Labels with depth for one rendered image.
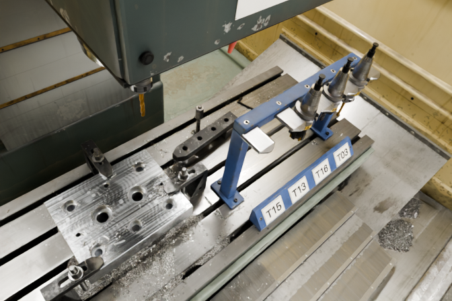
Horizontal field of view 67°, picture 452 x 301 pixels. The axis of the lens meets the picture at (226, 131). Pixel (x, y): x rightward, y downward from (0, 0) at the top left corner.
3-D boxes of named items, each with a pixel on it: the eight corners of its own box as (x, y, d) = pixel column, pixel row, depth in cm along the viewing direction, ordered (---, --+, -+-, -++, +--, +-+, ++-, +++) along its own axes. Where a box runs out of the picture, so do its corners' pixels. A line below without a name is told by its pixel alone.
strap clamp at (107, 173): (120, 191, 100) (113, 161, 88) (109, 197, 98) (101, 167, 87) (97, 160, 105) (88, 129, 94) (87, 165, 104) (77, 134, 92)
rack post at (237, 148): (244, 200, 103) (265, 138, 80) (231, 210, 100) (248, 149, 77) (222, 177, 107) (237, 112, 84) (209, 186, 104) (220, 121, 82)
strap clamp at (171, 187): (205, 188, 104) (210, 159, 92) (169, 212, 97) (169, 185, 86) (198, 180, 105) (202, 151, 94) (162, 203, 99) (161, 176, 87)
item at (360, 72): (355, 67, 97) (365, 48, 92) (369, 75, 95) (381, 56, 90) (348, 74, 94) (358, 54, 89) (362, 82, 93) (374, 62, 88)
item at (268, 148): (278, 147, 77) (279, 144, 77) (261, 158, 75) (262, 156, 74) (257, 127, 80) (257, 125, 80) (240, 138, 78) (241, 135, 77)
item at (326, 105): (337, 107, 88) (337, 105, 87) (324, 115, 85) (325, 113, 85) (316, 91, 91) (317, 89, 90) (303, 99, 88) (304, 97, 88)
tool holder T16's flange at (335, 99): (329, 85, 94) (333, 78, 92) (348, 99, 92) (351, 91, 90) (315, 95, 91) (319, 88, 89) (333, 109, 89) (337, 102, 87)
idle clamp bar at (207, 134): (237, 130, 120) (240, 117, 115) (180, 172, 106) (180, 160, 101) (227, 122, 122) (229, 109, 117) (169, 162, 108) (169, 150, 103)
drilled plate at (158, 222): (192, 214, 93) (193, 205, 90) (91, 285, 79) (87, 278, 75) (145, 158, 103) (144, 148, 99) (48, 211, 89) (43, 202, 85)
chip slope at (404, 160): (414, 191, 147) (453, 156, 127) (311, 303, 113) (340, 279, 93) (268, 74, 185) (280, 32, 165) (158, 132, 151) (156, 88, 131)
